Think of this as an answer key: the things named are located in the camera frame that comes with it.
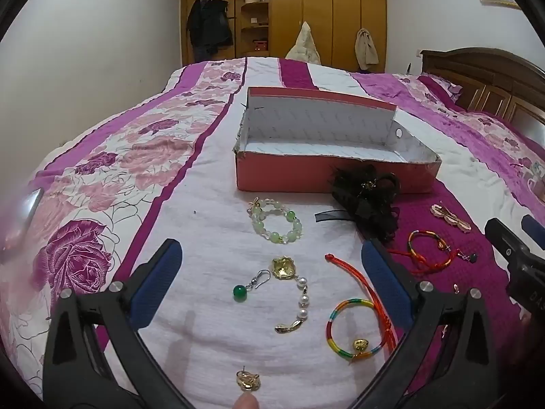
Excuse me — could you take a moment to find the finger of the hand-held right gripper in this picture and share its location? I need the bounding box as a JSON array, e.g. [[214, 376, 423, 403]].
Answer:
[[485, 218, 533, 267], [521, 215, 545, 250]]

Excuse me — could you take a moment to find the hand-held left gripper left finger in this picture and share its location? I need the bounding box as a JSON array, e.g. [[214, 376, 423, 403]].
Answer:
[[43, 239, 192, 409]]

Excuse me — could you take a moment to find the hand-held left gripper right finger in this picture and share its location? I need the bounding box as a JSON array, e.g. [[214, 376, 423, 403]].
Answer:
[[349, 239, 512, 409]]

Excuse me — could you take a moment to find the red braided bracelet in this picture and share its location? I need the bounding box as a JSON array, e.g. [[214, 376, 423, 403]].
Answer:
[[387, 230, 478, 275]]

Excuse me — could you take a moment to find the pink hair clip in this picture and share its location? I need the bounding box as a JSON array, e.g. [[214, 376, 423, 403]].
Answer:
[[430, 203, 471, 234]]

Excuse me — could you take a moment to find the gold pearl bracelet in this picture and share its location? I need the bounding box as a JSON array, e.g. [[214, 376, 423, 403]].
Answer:
[[271, 256, 309, 335]]

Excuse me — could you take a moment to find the green bead bracelet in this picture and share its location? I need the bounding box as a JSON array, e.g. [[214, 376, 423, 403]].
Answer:
[[247, 197, 304, 245]]

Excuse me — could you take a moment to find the gold stud earring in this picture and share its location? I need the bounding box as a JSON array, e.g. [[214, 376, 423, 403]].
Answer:
[[235, 366, 261, 393]]

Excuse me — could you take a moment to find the red cardboard box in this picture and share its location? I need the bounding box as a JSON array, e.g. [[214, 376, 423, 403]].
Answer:
[[232, 86, 442, 194]]

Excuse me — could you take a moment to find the rainbow bangle with gold charm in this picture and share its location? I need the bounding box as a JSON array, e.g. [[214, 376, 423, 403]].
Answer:
[[326, 298, 384, 361]]

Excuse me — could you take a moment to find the black lace hair accessory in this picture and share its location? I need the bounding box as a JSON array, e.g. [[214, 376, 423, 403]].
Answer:
[[315, 164, 401, 243]]

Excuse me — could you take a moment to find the green bead earring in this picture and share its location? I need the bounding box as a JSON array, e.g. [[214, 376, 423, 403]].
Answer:
[[232, 269, 272, 303]]

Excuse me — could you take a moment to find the grey flat object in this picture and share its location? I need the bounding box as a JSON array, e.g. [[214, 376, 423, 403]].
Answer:
[[23, 187, 45, 224]]

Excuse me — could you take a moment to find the dark wooden headboard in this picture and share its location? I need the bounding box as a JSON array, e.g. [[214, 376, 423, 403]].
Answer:
[[419, 48, 545, 141]]

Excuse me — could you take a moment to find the pink floral pillow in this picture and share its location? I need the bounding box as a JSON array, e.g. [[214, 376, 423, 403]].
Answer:
[[419, 74, 463, 103]]

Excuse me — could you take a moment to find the beige hanging garment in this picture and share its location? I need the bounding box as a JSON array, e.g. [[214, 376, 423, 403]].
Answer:
[[355, 28, 379, 71]]

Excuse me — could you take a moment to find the beige hanging coat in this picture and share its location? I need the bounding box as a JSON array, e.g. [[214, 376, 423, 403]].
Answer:
[[285, 21, 321, 65]]

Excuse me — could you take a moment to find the dark hanging jacket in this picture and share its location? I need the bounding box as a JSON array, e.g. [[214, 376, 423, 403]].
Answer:
[[186, 0, 234, 62]]

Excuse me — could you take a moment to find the wooden wardrobe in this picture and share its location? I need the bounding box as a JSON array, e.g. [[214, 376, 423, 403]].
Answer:
[[165, 0, 387, 73]]

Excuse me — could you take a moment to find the red cord bracelet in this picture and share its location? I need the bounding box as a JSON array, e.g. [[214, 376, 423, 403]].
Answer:
[[325, 253, 396, 352]]

